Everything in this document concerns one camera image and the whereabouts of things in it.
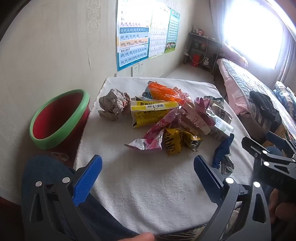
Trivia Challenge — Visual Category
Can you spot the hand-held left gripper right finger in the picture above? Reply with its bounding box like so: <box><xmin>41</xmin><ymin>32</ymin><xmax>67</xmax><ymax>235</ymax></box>
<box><xmin>194</xmin><ymin>155</ymin><xmax>272</xmax><ymax>241</ymax></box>

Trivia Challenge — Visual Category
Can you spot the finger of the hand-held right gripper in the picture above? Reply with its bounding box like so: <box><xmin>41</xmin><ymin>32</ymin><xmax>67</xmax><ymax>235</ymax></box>
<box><xmin>265</xmin><ymin>131</ymin><xmax>296</xmax><ymax>160</ymax></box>
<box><xmin>241</xmin><ymin>136</ymin><xmax>284</xmax><ymax>163</ymax></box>

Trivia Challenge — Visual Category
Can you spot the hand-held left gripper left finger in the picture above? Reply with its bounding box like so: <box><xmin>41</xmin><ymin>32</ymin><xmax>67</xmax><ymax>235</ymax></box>
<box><xmin>22</xmin><ymin>155</ymin><xmax>103</xmax><ymax>241</ymax></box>

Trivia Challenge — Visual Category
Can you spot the blue white foil wrapper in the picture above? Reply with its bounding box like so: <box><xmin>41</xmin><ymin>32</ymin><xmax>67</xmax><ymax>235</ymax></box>
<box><xmin>203</xmin><ymin>95</ymin><xmax>225</xmax><ymax>109</ymax></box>

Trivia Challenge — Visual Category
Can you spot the pink white foil wrapper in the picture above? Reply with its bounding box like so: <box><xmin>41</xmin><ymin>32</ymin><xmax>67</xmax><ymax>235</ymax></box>
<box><xmin>124</xmin><ymin>108</ymin><xmax>183</xmax><ymax>151</ymax></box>

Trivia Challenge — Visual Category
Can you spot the red bin with green rim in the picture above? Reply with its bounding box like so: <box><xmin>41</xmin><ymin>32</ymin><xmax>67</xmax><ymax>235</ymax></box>
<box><xmin>29</xmin><ymin>89</ymin><xmax>90</xmax><ymax>150</ymax></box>

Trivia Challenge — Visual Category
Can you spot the brown paper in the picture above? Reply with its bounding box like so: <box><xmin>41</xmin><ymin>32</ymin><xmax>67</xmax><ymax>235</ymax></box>
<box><xmin>98</xmin><ymin>89</ymin><xmax>132</xmax><ymax>122</ymax></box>

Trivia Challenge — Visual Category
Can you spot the person's right hand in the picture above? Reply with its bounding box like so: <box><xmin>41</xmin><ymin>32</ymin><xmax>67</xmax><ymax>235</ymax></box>
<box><xmin>269</xmin><ymin>189</ymin><xmax>296</xmax><ymax>225</ymax></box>

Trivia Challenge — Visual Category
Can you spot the person's left hand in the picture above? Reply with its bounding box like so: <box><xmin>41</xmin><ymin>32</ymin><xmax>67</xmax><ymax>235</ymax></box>
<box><xmin>126</xmin><ymin>232</ymin><xmax>155</xmax><ymax>241</ymax></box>

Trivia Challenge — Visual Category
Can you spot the dark blue foil wrapper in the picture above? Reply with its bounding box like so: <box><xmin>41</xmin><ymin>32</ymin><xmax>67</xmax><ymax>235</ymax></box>
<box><xmin>211</xmin><ymin>133</ymin><xmax>235</xmax><ymax>175</ymax></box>

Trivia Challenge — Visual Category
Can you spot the black garment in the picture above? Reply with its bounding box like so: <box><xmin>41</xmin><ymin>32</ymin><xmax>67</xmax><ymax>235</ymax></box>
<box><xmin>249</xmin><ymin>91</ymin><xmax>282</xmax><ymax>130</ymax></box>

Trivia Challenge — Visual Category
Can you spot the yellow candy wrapper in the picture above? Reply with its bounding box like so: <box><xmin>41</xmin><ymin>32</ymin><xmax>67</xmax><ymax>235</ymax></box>
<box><xmin>162</xmin><ymin>127</ymin><xmax>184</xmax><ymax>156</ymax></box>
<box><xmin>181</xmin><ymin>130</ymin><xmax>201</xmax><ymax>152</ymax></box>

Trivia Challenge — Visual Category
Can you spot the folded floral blanket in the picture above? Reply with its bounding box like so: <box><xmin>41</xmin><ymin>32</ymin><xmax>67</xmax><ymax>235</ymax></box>
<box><xmin>274</xmin><ymin>81</ymin><xmax>296</xmax><ymax>112</ymax></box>

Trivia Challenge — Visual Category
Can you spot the white towel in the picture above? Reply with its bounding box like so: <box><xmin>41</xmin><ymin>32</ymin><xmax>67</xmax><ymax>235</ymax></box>
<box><xmin>73</xmin><ymin>76</ymin><xmax>257</xmax><ymax>234</ymax></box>

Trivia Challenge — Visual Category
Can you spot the crumpled pink wrapper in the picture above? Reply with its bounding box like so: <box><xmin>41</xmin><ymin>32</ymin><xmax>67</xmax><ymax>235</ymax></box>
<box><xmin>193</xmin><ymin>97</ymin><xmax>216</xmax><ymax>127</ymax></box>

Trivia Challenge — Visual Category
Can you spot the bed with plaid quilt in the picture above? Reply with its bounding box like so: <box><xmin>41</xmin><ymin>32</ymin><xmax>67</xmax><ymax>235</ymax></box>
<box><xmin>216</xmin><ymin>58</ymin><xmax>296</xmax><ymax>149</ymax></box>

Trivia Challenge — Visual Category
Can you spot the curtain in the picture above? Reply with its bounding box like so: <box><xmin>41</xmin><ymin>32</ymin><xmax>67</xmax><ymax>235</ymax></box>
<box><xmin>275</xmin><ymin>23</ymin><xmax>296</xmax><ymax>86</ymax></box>

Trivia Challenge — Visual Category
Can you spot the clear red-printed wrapper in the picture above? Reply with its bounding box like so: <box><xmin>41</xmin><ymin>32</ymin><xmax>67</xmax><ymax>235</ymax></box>
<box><xmin>172</xmin><ymin>86</ymin><xmax>193</xmax><ymax>106</ymax></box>

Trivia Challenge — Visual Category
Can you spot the yellow cardboard box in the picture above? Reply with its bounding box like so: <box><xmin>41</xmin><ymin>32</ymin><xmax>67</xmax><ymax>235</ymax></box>
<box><xmin>130</xmin><ymin>100</ymin><xmax>179</xmax><ymax>129</ymax></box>

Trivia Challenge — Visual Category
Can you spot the pink pillow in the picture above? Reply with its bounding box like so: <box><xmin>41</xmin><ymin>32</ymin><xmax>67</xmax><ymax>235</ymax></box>
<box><xmin>218</xmin><ymin>42</ymin><xmax>249</xmax><ymax>67</ymax></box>

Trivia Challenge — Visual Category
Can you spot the orange plastic wrapper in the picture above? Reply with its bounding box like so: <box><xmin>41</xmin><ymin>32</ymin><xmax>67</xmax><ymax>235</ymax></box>
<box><xmin>142</xmin><ymin>81</ymin><xmax>183</xmax><ymax>102</ymax></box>

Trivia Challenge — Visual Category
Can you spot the bright window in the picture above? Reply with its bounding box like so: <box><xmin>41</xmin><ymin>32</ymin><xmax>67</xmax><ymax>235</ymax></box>
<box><xmin>223</xmin><ymin>0</ymin><xmax>285</xmax><ymax>70</ymax></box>

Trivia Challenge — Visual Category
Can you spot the dark metal shelf rack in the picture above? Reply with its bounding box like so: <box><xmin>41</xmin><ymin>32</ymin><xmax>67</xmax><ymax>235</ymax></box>
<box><xmin>184</xmin><ymin>31</ymin><xmax>223</xmax><ymax>77</ymax></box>

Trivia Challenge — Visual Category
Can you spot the green blue wall poster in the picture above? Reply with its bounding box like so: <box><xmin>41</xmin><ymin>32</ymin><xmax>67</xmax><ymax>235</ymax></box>
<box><xmin>164</xmin><ymin>8</ymin><xmax>181</xmax><ymax>54</ymax></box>

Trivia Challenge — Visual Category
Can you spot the white chart wall poster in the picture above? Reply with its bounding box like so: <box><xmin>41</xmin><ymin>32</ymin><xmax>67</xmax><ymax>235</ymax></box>
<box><xmin>148</xmin><ymin>0</ymin><xmax>171</xmax><ymax>59</ymax></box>

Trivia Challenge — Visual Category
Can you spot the blue-bordered wall poster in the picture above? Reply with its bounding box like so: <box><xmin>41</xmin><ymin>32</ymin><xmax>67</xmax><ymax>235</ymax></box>
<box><xmin>116</xmin><ymin>0</ymin><xmax>150</xmax><ymax>72</ymax></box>

